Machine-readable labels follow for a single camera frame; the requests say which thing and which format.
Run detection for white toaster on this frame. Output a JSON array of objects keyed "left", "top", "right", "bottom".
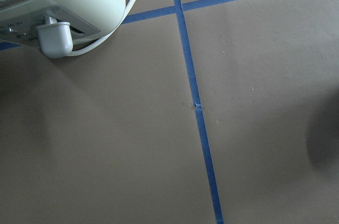
[{"left": 1, "top": 0, "right": 126, "bottom": 58}]

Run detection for white toaster power cable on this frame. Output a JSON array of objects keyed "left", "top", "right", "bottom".
[{"left": 69, "top": 0, "right": 149, "bottom": 57}]

